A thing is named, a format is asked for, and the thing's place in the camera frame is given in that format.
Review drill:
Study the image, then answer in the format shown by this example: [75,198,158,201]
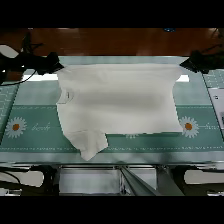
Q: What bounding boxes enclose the white T-shirt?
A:
[55,62,184,162]

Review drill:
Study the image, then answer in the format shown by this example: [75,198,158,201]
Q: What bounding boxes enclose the black cable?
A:
[0,69,38,87]

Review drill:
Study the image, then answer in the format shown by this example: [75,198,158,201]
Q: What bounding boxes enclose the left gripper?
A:
[35,51,65,76]

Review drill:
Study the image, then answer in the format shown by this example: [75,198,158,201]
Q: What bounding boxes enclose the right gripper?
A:
[179,49,210,75]

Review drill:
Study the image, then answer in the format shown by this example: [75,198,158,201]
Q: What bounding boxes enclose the silver frame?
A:
[0,161,224,197]

